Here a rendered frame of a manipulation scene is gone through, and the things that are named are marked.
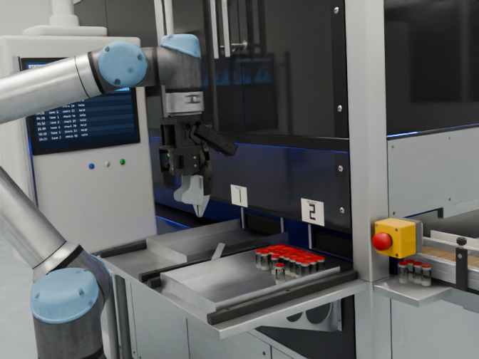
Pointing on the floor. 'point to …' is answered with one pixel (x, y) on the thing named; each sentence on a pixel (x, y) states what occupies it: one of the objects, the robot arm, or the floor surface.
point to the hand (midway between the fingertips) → (202, 210)
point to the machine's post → (368, 170)
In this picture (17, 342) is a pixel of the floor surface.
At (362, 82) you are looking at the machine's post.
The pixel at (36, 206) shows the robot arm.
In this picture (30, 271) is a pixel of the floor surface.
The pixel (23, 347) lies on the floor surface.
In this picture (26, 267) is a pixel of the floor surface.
